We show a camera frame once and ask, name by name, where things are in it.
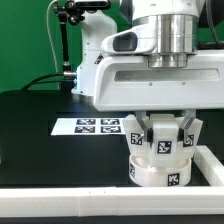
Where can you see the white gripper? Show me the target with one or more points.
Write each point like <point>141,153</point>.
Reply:
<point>128,83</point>

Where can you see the white round stool seat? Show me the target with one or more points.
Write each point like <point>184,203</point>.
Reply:
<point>143,175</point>

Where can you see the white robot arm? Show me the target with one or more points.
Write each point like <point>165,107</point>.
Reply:
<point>157,64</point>

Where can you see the white sheet with tags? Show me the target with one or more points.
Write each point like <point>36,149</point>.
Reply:
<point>88,126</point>

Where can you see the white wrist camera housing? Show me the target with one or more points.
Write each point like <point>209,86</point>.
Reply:
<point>129,42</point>

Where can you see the white front obstacle rail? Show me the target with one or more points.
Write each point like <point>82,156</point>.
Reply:
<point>110,201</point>

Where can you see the black camera stand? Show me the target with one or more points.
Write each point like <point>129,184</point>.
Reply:
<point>69,13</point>

